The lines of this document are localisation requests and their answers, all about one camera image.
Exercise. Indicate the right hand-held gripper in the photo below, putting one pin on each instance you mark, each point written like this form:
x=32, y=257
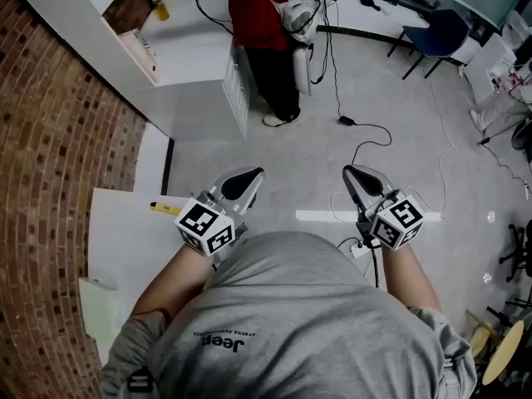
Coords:
x=397, y=223

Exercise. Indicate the yellow plastic block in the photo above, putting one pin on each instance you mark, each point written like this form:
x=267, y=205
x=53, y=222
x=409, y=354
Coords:
x=164, y=208

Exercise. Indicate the white desk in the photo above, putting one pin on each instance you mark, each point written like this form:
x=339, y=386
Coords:
x=124, y=231

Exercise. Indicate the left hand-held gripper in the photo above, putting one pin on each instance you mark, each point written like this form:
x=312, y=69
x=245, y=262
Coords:
x=203, y=225

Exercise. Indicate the person's left forearm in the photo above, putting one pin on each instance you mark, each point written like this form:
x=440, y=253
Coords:
x=174, y=277

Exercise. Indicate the yellow bottle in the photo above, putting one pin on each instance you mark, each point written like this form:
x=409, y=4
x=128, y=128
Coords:
x=163, y=11

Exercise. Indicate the black standing fan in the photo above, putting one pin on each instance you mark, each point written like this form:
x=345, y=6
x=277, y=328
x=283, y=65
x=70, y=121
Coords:
x=524, y=139

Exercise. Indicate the person's gray t-shirt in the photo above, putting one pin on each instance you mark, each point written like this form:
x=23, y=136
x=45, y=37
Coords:
x=291, y=326

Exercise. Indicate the white hutch cabinet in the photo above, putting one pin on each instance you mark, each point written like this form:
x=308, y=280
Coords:
x=191, y=56

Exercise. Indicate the white power strip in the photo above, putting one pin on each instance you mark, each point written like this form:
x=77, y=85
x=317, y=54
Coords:
x=361, y=249

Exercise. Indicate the round wooden stool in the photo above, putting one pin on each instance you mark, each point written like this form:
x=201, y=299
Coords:
x=478, y=339
x=505, y=353

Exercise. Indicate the white flat box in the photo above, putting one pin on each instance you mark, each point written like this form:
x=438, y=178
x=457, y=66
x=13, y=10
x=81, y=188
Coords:
x=97, y=306

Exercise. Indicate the person's right forearm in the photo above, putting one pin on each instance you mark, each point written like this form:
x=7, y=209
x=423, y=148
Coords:
x=409, y=277

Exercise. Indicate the blue chair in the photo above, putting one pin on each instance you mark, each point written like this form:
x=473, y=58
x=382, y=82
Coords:
x=440, y=31

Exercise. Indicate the black office chair base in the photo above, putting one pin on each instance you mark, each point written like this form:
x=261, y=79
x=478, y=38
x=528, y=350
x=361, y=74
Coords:
x=521, y=256

